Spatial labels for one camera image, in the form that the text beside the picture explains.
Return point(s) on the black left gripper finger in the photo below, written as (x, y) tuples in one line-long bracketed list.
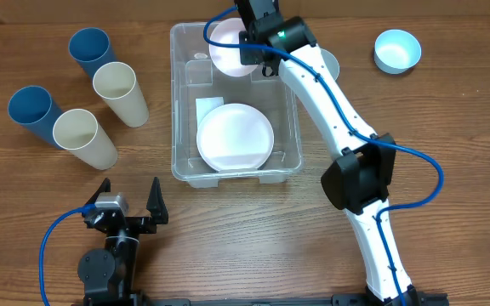
[(155, 204), (104, 187)]

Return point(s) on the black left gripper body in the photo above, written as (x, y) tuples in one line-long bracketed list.
[(144, 225)]

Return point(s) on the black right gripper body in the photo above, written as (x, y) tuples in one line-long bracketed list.
[(247, 59)]

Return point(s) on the pink bowl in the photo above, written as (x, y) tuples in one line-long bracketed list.
[(228, 60)]

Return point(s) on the pink plate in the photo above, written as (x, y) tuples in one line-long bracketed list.
[(235, 137)]

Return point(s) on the light blue bowl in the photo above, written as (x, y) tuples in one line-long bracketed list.
[(396, 51)]

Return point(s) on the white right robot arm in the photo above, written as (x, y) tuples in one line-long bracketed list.
[(358, 179)]

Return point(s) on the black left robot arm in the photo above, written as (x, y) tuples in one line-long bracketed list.
[(108, 272)]

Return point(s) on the beige cup front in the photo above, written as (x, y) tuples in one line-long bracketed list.
[(79, 132)]

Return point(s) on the beige cup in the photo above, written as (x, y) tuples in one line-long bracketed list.
[(117, 84), (79, 132)]

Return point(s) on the clear plastic storage bin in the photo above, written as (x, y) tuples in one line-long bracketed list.
[(193, 76)]

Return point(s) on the beige cup rear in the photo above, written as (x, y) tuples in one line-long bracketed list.
[(117, 84)]

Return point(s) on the dark blue cup front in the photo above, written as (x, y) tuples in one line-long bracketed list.
[(34, 108)]

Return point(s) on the dark blue cup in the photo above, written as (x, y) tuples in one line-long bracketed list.
[(34, 108), (91, 48)]

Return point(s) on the dark blue cup rear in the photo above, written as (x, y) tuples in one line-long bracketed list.
[(91, 48)]

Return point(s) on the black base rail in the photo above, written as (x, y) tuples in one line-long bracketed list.
[(357, 299)]

